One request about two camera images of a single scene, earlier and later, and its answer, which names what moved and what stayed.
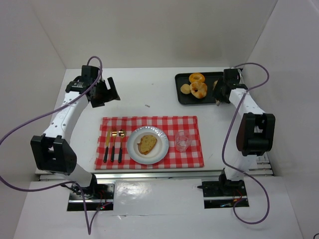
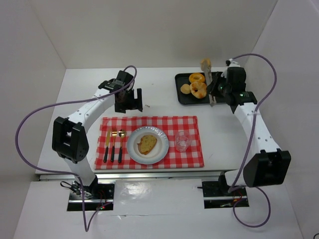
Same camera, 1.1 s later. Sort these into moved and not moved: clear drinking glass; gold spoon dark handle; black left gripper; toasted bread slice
Moved: black left gripper
Not moved: toasted bread slice; clear drinking glass; gold spoon dark handle
